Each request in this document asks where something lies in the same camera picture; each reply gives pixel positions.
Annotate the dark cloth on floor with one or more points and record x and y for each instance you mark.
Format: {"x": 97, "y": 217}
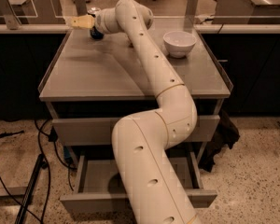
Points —
{"x": 226, "y": 134}

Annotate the grey open lower drawer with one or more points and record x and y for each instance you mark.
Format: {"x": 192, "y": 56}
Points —
{"x": 98, "y": 186}

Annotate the white ceramic bowl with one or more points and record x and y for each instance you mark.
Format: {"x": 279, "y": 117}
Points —
{"x": 179, "y": 43}

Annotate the grey drawer cabinet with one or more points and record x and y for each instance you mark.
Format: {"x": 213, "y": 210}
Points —
{"x": 105, "y": 79}

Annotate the blue pepsi can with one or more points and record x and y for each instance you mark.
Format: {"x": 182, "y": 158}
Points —
{"x": 95, "y": 34}

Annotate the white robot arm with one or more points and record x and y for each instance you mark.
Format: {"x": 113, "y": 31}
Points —
{"x": 139, "y": 140}

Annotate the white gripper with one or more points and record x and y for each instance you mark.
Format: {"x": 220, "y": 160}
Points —
{"x": 100, "y": 20}

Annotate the grey upper drawer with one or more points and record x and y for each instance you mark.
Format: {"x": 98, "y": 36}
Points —
{"x": 97, "y": 131}

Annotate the black bar on floor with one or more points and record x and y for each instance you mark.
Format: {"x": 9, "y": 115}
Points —
{"x": 29, "y": 192}

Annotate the clear acrylic barrier panel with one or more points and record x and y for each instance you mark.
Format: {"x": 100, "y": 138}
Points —
{"x": 258, "y": 15}

